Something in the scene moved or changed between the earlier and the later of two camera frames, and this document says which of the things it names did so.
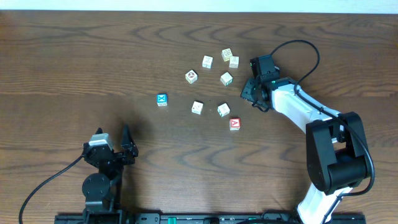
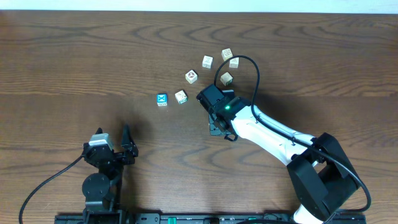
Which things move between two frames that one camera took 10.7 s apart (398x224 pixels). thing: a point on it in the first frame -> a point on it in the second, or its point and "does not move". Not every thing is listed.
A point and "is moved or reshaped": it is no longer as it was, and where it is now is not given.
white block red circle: [191, 76] does not move
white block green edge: [223, 109] is moved or reshaped
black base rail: [332, 218] does not move
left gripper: [124, 158] does not move
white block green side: [226, 78] does not move
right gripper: [246, 91] -> [214, 127]
